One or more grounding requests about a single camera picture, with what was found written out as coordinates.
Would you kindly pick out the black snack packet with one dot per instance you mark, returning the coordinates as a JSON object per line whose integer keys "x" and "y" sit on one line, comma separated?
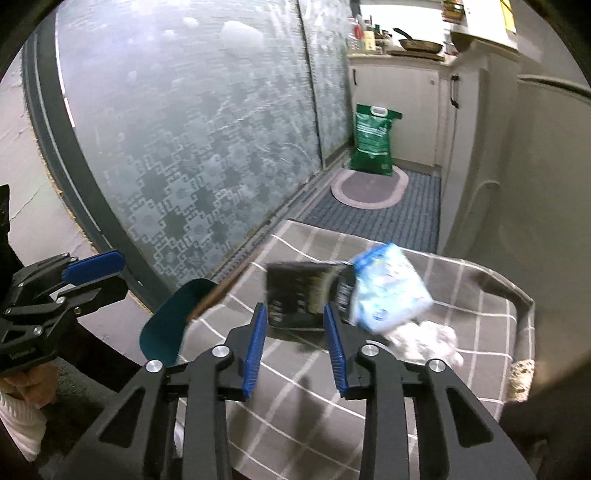
{"x": 295, "y": 290}

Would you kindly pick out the yellow oil bottle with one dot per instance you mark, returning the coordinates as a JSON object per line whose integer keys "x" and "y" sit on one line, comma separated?
{"x": 370, "y": 40}

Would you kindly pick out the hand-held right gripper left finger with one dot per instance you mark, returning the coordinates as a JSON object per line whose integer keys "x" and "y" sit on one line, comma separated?
{"x": 254, "y": 350}

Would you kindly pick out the white refrigerator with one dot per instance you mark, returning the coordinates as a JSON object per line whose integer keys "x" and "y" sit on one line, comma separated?
{"x": 535, "y": 207}

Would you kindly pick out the blue white plastic packet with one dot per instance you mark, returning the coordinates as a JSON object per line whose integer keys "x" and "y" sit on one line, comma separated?
{"x": 392, "y": 286}

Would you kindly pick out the white tissue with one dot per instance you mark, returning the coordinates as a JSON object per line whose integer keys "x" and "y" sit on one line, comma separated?
{"x": 420, "y": 339}

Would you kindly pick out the person's left forearm white sleeve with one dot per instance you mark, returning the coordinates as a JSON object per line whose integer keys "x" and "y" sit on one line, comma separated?
{"x": 18, "y": 424}

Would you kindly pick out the oval grey pink mat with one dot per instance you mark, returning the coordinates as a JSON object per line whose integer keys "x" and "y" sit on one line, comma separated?
{"x": 364, "y": 189}

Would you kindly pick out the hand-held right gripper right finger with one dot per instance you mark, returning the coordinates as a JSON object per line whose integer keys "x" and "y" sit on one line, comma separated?
{"x": 334, "y": 355}

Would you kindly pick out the white kitchen cabinet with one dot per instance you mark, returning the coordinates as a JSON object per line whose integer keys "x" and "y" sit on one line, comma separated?
{"x": 464, "y": 161}
{"x": 406, "y": 115}

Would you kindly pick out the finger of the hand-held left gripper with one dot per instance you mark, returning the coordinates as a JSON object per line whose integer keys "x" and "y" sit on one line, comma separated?
{"x": 92, "y": 266}
{"x": 97, "y": 293}

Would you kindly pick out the white wall shelf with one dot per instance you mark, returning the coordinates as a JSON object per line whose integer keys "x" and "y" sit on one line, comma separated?
{"x": 485, "y": 23}

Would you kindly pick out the frying pan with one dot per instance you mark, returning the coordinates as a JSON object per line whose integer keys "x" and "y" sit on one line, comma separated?
{"x": 420, "y": 45}

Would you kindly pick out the teal plastic bin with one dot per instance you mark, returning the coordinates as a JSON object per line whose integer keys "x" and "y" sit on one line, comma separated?
{"x": 166, "y": 323}

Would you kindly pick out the grey checked tablecloth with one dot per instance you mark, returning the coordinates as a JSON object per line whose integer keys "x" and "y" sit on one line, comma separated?
{"x": 300, "y": 244}

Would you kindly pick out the wooden table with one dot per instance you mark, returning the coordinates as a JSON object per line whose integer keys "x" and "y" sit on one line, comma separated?
{"x": 207, "y": 302}

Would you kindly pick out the person's dark grey clothing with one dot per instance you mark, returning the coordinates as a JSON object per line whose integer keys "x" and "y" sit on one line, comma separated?
{"x": 83, "y": 392}

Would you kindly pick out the frosted patterned sliding door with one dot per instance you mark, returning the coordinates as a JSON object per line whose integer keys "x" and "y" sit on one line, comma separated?
{"x": 330, "y": 92}
{"x": 184, "y": 138}

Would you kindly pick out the blue striped floor mat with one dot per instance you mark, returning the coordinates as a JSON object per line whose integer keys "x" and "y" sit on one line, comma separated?
{"x": 415, "y": 221}

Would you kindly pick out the clear plastic bottle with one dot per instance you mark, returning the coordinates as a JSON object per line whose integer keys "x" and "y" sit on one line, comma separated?
{"x": 358, "y": 37}

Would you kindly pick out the person's left hand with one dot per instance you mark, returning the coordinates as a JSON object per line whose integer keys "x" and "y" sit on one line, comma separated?
{"x": 30, "y": 383}

